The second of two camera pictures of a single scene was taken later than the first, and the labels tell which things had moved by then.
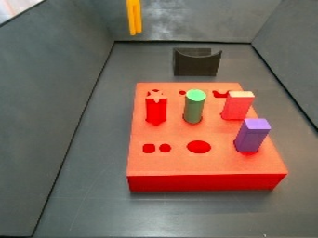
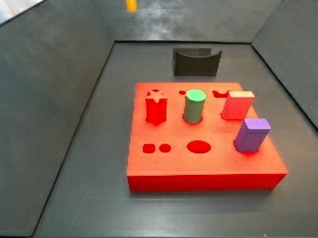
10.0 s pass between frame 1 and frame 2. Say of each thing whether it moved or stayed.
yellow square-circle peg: moved
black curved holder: stayed
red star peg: stayed
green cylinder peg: stayed
